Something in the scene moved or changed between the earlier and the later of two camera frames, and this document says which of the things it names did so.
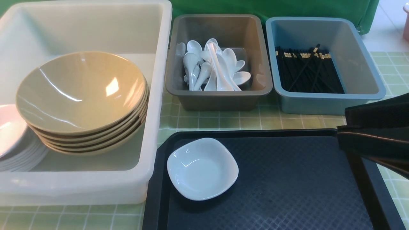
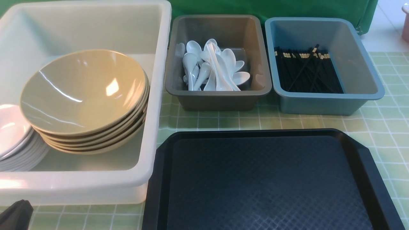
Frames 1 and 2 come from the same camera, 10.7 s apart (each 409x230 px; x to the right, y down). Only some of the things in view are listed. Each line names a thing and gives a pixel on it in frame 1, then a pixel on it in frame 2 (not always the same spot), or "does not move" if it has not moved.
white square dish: [13, 130] to [20, 147]
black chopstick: [318, 73] does not move
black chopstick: [302, 72] does not move
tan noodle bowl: [81, 93] does not move
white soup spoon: [223, 83] does not move
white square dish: [202, 169] to [15, 130]
